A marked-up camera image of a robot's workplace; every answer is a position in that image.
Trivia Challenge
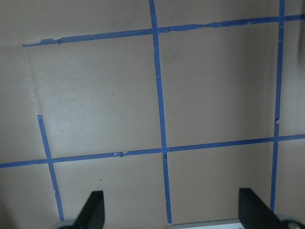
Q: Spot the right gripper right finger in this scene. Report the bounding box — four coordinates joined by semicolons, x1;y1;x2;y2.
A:
238;188;280;229

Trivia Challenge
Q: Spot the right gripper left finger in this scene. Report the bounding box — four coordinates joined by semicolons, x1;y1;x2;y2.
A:
73;190;105;229

